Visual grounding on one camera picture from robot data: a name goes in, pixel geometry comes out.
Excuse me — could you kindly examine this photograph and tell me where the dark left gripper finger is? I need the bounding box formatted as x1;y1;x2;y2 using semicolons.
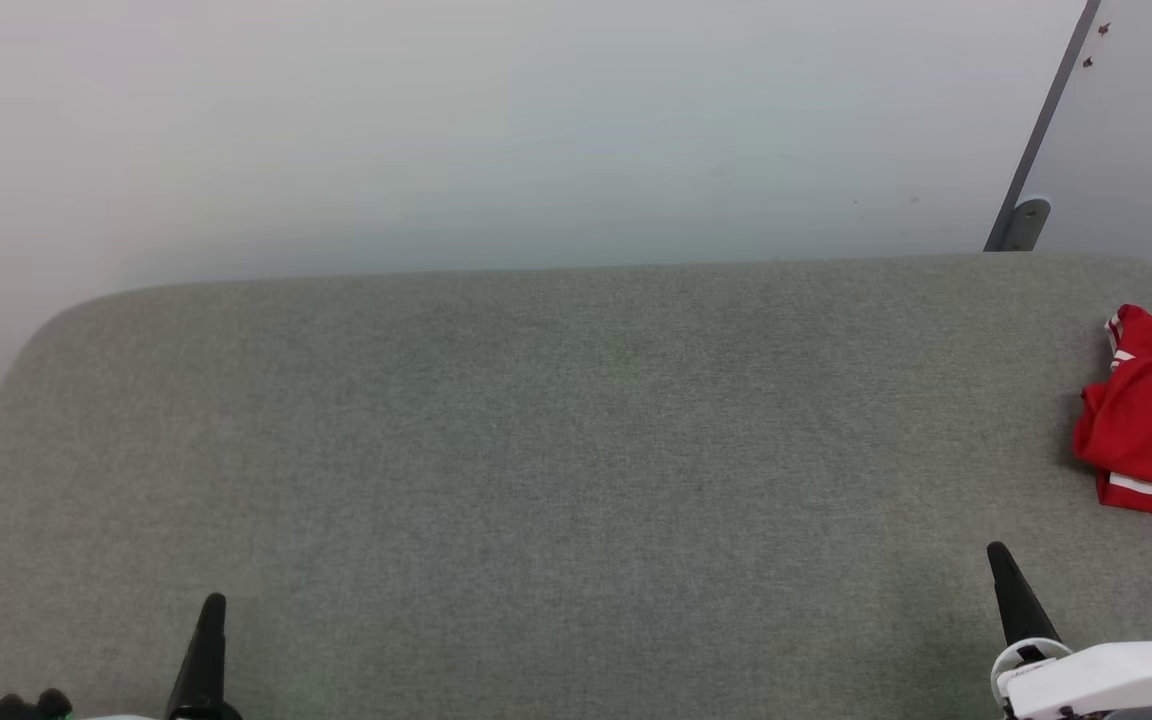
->
164;593;243;720

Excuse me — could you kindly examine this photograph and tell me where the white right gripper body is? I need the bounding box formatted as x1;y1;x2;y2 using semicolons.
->
991;638;1152;720

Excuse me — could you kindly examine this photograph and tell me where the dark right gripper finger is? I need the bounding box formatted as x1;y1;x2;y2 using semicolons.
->
986;542;1063;652

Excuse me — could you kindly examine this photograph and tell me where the grey metal floor bracket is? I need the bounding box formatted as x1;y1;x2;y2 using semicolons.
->
1004;196;1053;253

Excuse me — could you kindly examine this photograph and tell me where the grey slanted door post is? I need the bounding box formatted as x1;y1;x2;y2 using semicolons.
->
983;0;1105;253

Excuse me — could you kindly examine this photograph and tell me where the grey fabric sofa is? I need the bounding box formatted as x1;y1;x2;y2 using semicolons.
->
0;252;1152;720

